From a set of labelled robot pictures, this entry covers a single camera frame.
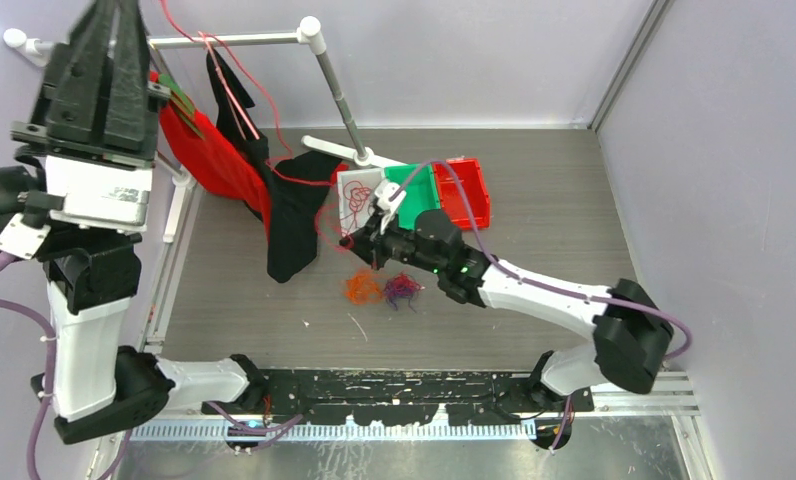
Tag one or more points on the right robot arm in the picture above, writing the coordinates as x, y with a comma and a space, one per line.
626, 336

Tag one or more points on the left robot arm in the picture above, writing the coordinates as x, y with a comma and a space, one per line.
95, 385

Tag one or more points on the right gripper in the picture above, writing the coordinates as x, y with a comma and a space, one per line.
371, 243

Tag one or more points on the pink hanger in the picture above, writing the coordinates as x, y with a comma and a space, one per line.
238, 112

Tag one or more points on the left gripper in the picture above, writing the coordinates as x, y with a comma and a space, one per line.
132, 113

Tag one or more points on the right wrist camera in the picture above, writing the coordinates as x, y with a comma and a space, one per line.
386, 201

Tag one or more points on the aluminium rail frame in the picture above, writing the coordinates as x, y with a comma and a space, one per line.
671, 396

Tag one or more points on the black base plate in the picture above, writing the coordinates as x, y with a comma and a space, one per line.
394, 397

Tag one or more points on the white plastic bin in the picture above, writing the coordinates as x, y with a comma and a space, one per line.
354, 189

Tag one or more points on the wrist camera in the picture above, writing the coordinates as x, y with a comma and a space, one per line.
82, 194
386, 201

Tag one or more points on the red cloth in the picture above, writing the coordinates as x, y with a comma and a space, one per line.
218, 166

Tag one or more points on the green plastic bin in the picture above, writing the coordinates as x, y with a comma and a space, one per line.
421, 192

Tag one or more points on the black cloth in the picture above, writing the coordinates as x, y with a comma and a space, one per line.
298, 186

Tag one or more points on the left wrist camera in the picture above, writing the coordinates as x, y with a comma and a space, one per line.
82, 194

